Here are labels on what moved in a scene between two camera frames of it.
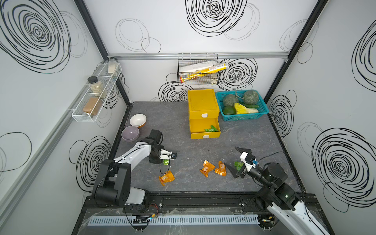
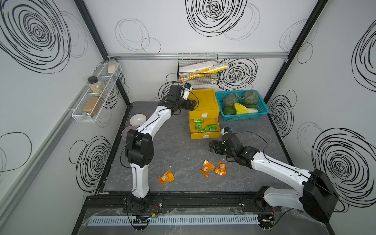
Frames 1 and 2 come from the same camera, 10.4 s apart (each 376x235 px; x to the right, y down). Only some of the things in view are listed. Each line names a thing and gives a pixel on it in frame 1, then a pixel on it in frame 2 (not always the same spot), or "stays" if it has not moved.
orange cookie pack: x=222 y=169 stays
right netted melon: x=250 y=97 stays
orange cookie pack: x=207 y=167 stays
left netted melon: x=230 y=100 stays
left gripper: x=156 y=160 to x=187 y=102
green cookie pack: x=238 y=165 to x=198 y=126
